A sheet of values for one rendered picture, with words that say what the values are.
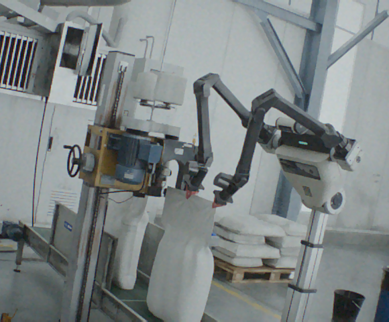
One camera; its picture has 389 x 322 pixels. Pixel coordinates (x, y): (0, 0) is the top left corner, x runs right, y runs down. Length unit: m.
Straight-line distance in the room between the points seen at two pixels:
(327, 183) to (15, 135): 3.58
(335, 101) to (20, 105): 5.74
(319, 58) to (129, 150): 6.39
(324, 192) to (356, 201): 7.65
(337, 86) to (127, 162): 7.22
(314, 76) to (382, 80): 2.13
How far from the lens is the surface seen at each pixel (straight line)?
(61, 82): 5.42
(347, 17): 10.17
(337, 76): 9.96
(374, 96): 10.73
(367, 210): 11.01
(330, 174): 3.01
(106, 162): 3.20
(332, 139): 2.78
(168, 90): 3.12
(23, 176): 5.93
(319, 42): 9.27
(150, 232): 4.13
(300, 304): 3.30
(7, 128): 5.82
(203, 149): 3.09
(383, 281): 4.85
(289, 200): 9.17
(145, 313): 3.33
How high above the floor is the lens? 1.41
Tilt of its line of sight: 3 degrees down
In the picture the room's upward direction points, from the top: 11 degrees clockwise
